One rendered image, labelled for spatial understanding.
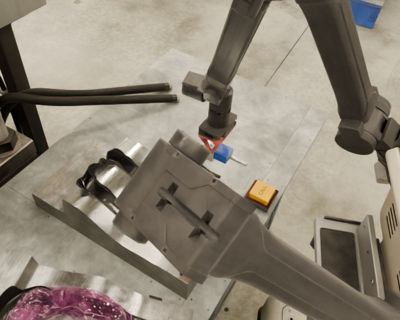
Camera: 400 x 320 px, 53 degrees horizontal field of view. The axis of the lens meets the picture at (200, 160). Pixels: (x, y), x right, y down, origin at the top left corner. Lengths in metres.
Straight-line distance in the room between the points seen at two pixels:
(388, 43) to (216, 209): 3.60
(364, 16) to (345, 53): 3.28
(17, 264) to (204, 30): 2.78
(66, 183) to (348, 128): 0.75
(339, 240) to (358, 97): 0.32
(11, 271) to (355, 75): 0.80
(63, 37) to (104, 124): 2.04
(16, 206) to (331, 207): 1.64
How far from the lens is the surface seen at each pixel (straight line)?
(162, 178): 0.35
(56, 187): 1.17
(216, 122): 1.03
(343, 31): 0.64
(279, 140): 1.40
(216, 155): 1.12
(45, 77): 3.01
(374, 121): 0.83
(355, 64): 0.70
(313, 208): 2.28
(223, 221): 0.31
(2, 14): 1.40
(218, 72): 0.86
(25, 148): 1.41
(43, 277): 1.02
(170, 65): 1.66
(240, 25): 0.71
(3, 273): 1.01
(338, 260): 0.88
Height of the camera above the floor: 1.76
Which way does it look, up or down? 48 degrees down
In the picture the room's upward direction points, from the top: 6 degrees clockwise
